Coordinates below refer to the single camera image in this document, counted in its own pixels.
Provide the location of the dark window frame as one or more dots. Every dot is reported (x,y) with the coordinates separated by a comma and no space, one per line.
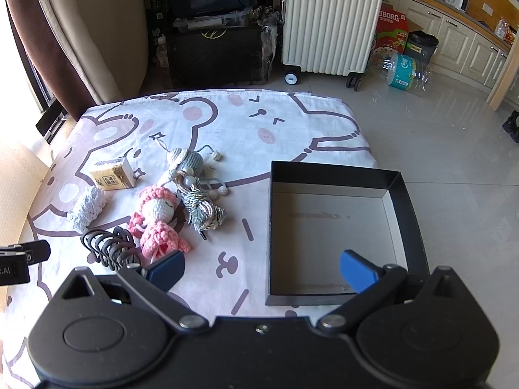
(50,117)

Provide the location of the clear plastic bottle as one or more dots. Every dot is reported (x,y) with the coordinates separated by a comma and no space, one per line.
(162,52)

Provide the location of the clear plastic storage box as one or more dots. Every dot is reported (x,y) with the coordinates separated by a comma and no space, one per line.
(211,20)

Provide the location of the beige curtain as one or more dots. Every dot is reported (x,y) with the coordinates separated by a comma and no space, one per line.
(105,28)

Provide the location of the brown curtain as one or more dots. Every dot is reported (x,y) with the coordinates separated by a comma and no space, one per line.
(48,48)

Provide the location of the black hair claw clip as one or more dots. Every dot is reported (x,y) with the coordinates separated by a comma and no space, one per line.
(125,239)

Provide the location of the grey crochet doll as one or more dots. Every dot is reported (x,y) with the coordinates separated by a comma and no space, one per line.
(184,160)

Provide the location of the red cardboard box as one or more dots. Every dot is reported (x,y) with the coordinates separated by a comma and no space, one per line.
(391,20)

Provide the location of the dark blue bag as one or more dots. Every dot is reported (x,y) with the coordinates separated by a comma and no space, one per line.
(211,0)

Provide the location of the wooden door frame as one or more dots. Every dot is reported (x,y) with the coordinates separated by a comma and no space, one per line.
(502,81)

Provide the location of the beige fabric panel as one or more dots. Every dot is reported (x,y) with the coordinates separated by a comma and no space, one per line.
(18,194)

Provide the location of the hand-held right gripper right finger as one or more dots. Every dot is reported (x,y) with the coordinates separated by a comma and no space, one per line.
(359,271)

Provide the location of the black cardboard box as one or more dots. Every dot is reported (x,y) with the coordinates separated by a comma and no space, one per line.
(324,227)

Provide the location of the black case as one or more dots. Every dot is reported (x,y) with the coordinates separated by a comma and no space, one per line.
(219,56)

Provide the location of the white lace cloth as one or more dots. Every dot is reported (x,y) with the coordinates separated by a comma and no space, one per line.
(87,210)

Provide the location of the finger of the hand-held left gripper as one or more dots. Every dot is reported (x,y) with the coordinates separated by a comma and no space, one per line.
(34,250)

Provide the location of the pink crochet doll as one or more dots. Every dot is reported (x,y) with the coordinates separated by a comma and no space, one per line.
(158,206)

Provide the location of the bear print bedsheet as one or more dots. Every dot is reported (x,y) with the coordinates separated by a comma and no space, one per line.
(243,137)

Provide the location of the white ribbed suitcase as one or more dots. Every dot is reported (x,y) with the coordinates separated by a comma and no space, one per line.
(328,20)

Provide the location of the cream kitchen cabinets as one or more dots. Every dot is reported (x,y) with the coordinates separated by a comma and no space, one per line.
(458,40)

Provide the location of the snack bag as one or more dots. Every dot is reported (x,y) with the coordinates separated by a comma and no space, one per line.
(505,30)

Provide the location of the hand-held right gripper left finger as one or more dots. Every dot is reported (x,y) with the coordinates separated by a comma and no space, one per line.
(166,270)

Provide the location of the clear plastic wrap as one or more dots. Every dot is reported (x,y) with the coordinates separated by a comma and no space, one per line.
(267,40)

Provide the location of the black trash bin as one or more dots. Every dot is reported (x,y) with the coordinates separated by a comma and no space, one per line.
(421,46)

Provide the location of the yellow tissue pack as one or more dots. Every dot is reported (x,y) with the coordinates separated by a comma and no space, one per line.
(111,174)

